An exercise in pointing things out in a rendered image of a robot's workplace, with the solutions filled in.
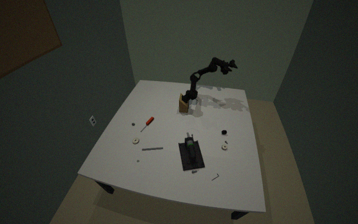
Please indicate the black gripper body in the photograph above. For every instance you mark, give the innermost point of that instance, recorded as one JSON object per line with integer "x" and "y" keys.
{"x": 231, "y": 64}

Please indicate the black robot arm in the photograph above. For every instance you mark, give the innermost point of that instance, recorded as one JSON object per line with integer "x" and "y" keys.
{"x": 192, "y": 93}

